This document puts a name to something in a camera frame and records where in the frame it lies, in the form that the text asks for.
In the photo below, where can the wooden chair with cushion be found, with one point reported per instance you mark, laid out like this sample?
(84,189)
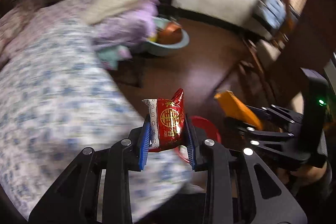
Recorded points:
(260,77)

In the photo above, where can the blue floral bed sheet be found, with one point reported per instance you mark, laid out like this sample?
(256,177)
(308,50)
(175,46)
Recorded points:
(56,99)

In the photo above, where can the red snack wrapper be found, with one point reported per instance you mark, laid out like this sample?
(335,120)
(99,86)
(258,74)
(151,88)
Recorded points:
(167,119)

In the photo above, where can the light blue wash basin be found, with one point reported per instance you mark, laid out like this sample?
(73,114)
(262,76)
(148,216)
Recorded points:
(162,50)

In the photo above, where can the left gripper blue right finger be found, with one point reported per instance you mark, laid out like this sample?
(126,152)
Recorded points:
(190,141)

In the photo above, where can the orange snack wrapper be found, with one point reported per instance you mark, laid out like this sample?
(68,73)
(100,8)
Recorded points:
(234,108)

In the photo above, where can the purple floral folded blanket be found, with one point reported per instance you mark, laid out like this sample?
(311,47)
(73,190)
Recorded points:
(127,28)

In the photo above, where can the black folding stool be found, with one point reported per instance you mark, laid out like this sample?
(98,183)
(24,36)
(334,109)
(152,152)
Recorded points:
(130,72)

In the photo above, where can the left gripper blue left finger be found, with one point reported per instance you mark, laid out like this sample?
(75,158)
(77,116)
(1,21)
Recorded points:
(144,143)

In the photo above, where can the right hand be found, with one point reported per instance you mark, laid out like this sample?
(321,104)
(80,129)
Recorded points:
(306,174)

